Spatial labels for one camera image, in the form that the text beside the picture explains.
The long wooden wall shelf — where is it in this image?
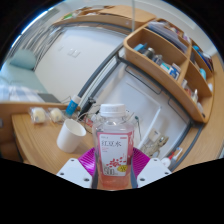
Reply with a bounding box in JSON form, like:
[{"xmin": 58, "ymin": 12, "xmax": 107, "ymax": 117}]
[{"xmin": 51, "ymin": 4, "xmax": 158, "ymax": 34}]

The wooden tree figurine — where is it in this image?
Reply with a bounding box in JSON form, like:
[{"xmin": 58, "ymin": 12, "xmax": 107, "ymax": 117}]
[{"xmin": 143, "ymin": 134, "xmax": 170, "ymax": 158}]

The white paper cup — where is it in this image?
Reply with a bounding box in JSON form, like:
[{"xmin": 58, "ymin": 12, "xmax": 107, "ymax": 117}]
[{"xmin": 56, "ymin": 118, "xmax": 87, "ymax": 154}]

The clear drink bottle pink label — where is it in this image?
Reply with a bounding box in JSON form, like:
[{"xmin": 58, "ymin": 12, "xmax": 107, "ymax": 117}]
[{"xmin": 92, "ymin": 103, "xmax": 135, "ymax": 191}]

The bed with light bedding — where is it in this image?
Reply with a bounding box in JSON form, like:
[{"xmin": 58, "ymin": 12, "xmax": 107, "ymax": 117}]
[{"xmin": 0, "ymin": 63, "xmax": 62, "ymax": 104}]

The grey metal desk frame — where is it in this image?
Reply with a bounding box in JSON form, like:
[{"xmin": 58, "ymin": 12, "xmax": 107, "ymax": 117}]
[{"xmin": 78, "ymin": 43, "xmax": 204, "ymax": 171}]

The black cylindrical device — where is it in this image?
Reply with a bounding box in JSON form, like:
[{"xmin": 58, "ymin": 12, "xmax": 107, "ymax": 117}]
[{"xmin": 78, "ymin": 97, "xmax": 97, "ymax": 121}]

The wooden wall shelf unit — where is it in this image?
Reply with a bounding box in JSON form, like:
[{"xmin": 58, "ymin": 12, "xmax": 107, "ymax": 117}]
[{"xmin": 123, "ymin": 18, "xmax": 216, "ymax": 124}]

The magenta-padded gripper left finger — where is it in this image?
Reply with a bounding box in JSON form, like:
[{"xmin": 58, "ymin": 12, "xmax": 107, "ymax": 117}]
[{"xmin": 56, "ymin": 147, "xmax": 100, "ymax": 190}]

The plastic-wrapped yellow bun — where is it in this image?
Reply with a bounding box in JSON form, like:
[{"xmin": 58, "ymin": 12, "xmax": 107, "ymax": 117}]
[
  {"xmin": 47, "ymin": 107, "xmax": 65, "ymax": 124},
  {"xmin": 29, "ymin": 106, "xmax": 49, "ymax": 125}
]

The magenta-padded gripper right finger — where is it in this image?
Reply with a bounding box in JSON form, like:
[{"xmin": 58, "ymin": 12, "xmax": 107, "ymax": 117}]
[{"xmin": 129, "ymin": 147, "xmax": 173, "ymax": 189}]

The white wall switch plate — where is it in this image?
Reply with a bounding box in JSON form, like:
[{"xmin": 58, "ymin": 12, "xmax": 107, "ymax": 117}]
[{"xmin": 67, "ymin": 48, "xmax": 81, "ymax": 58}]

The blue tube with white cap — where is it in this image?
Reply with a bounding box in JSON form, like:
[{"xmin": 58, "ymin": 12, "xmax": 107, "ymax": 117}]
[{"xmin": 65, "ymin": 94, "xmax": 82, "ymax": 118}]

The teal pillow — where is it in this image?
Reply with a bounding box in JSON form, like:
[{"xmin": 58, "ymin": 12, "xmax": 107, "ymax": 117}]
[{"xmin": 9, "ymin": 49, "xmax": 37, "ymax": 71}]

